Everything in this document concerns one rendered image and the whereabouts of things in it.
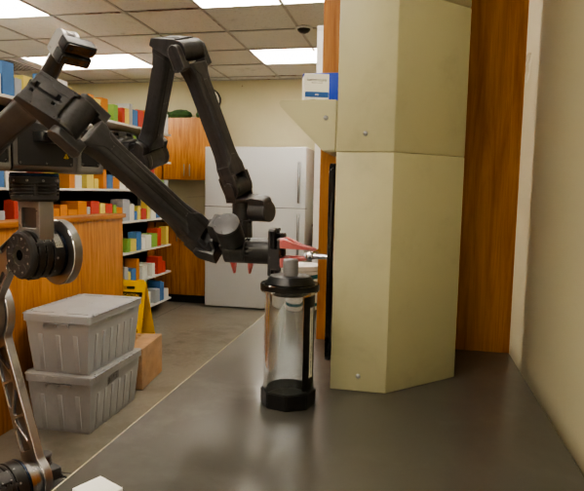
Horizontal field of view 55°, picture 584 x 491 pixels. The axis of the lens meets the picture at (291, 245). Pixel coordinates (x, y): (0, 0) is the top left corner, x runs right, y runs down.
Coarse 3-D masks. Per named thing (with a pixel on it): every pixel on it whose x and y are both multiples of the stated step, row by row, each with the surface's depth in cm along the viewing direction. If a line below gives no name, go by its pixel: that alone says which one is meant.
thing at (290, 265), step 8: (288, 264) 102; (296, 264) 102; (288, 272) 102; (296, 272) 103; (272, 280) 101; (280, 280) 100; (288, 280) 100; (296, 280) 100; (304, 280) 100; (312, 280) 102
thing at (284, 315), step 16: (288, 288) 98; (304, 288) 99; (272, 304) 100; (288, 304) 99; (272, 320) 101; (288, 320) 100; (272, 336) 101; (288, 336) 100; (272, 352) 101; (288, 352) 100; (272, 368) 101; (288, 368) 100; (272, 384) 102; (288, 384) 101
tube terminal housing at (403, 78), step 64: (384, 0) 104; (384, 64) 105; (448, 64) 112; (384, 128) 106; (448, 128) 114; (384, 192) 108; (448, 192) 116; (384, 256) 109; (448, 256) 118; (384, 320) 110; (448, 320) 119; (384, 384) 111
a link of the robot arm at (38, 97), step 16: (32, 80) 106; (48, 80) 107; (16, 96) 104; (32, 96) 105; (48, 96) 107; (64, 96) 107; (80, 96) 109; (0, 112) 117; (16, 112) 112; (32, 112) 106; (48, 112) 105; (64, 112) 107; (80, 112) 108; (96, 112) 111; (0, 128) 120; (16, 128) 117; (48, 128) 109; (64, 128) 106; (80, 128) 108; (0, 144) 126
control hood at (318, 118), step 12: (288, 108) 110; (300, 108) 109; (312, 108) 109; (324, 108) 108; (336, 108) 108; (300, 120) 110; (312, 120) 109; (324, 120) 109; (336, 120) 108; (312, 132) 109; (324, 132) 109; (336, 132) 109; (324, 144) 109
